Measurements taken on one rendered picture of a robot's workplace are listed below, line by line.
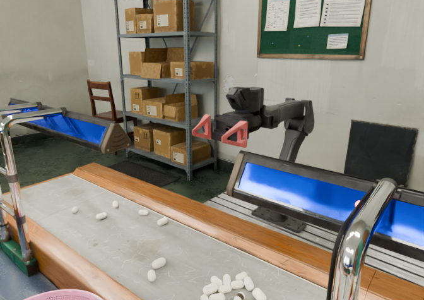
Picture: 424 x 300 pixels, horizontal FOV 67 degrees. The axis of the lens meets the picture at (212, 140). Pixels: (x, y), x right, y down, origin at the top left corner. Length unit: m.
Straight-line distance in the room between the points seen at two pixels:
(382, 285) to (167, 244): 0.55
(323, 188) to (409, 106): 2.14
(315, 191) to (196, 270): 0.47
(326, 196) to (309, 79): 2.35
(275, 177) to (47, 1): 4.94
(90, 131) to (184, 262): 0.42
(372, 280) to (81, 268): 0.69
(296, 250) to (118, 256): 0.48
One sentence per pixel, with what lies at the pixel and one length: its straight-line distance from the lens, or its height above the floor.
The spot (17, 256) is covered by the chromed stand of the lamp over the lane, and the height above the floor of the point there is 0.71.
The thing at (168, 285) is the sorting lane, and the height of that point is 0.74.
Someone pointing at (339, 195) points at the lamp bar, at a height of 1.09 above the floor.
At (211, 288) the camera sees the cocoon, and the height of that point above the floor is 0.76.
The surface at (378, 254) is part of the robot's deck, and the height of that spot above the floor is 0.67.
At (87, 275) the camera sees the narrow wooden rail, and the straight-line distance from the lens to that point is 0.87.
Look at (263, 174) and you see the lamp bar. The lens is 0.52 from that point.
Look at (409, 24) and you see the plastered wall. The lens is 2.59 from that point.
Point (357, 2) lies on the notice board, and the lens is 2.67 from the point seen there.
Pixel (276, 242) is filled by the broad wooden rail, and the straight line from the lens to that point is 0.94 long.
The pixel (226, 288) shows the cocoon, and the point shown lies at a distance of 0.80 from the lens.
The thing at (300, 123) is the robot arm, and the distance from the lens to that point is 1.17.
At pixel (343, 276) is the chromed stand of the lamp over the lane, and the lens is 0.34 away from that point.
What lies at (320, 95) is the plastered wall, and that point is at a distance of 2.77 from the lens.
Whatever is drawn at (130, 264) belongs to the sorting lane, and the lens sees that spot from 0.91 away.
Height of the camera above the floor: 1.28
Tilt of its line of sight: 16 degrees down
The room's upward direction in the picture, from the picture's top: straight up
